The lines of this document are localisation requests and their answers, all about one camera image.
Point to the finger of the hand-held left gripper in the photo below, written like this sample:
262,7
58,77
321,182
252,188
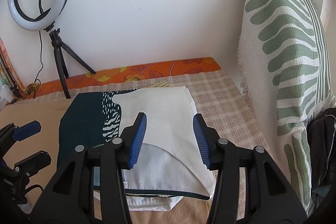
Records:
27,129
34,159

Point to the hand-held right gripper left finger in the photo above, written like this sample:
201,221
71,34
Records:
137,140

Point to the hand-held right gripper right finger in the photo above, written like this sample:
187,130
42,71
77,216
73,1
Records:
200,142

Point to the teal and white printed garment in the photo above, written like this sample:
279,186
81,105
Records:
84,119

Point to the white plastic scoop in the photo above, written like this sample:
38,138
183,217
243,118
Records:
3,93

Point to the silver folded tripod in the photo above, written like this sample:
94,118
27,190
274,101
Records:
10,82

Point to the beige checked blanket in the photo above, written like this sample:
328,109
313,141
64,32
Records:
223,98

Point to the yellow striped cloth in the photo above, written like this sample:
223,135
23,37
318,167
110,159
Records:
160,85

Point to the orange floral bed sheet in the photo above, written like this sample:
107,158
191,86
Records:
162,69

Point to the colourful floral cloth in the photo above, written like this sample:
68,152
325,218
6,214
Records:
5,56

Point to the green leaf patterned pillow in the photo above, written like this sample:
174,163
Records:
283,56

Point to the dark clothing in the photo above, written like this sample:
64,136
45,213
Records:
323,148

